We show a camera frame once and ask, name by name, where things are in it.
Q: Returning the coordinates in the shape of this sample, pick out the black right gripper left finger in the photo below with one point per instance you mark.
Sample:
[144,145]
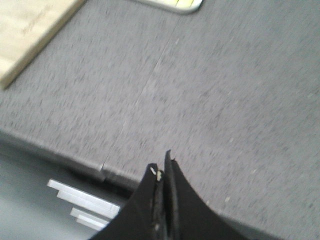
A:
[142,217]

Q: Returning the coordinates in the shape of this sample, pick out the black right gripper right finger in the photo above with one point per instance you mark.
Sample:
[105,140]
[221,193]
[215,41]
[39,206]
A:
[187,215]

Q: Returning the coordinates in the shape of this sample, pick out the cream white tray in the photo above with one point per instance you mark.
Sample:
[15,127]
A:
[176,6]

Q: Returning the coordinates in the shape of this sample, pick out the white stacked strips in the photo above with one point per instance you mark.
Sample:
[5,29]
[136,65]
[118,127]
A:
[88,210]

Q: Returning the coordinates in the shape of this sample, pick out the yellow-green fruit slice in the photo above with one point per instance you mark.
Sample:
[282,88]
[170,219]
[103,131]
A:
[184,3]

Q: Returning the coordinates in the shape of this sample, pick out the wooden cutting board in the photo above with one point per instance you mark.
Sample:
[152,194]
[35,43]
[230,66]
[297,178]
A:
[26,26]

